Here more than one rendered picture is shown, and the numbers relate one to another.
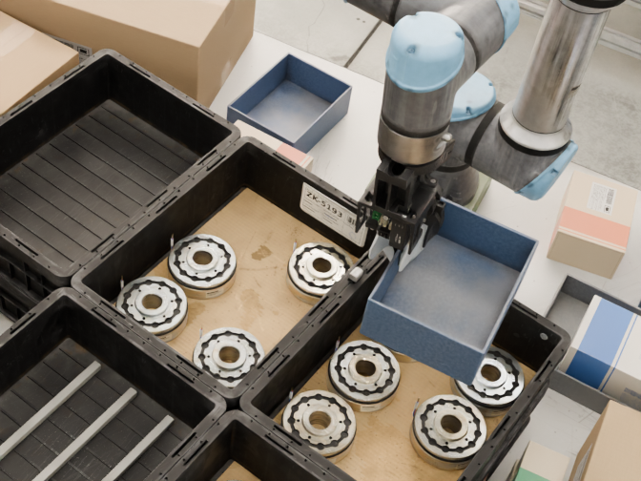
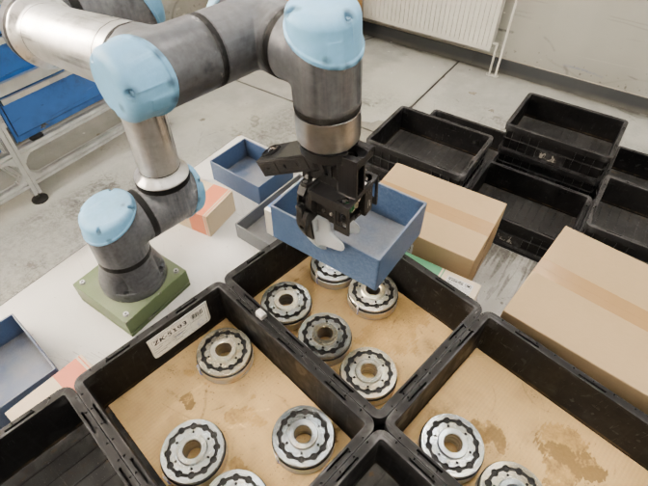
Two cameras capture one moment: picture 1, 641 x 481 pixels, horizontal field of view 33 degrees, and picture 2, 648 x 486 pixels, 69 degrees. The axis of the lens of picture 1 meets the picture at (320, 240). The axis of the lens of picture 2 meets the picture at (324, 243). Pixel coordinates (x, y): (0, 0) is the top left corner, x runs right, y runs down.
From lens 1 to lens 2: 97 cm
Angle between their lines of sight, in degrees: 47
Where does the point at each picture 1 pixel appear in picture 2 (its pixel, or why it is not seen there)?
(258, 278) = (214, 407)
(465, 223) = (292, 199)
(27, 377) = not seen: outside the picture
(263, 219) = (150, 394)
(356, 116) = (34, 325)
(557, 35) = not seen: hidden behind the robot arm
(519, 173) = (189, 201)
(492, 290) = not seen: hidden behind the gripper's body
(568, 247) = (214, 219)
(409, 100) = (358, 72)
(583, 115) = (31, 242)
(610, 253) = (228, 198)
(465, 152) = (153, 229)
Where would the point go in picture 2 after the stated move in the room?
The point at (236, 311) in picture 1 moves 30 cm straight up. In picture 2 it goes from (246, 429) to (216, 335)
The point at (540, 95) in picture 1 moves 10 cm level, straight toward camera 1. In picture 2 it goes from (163, 146) to (203, 160)
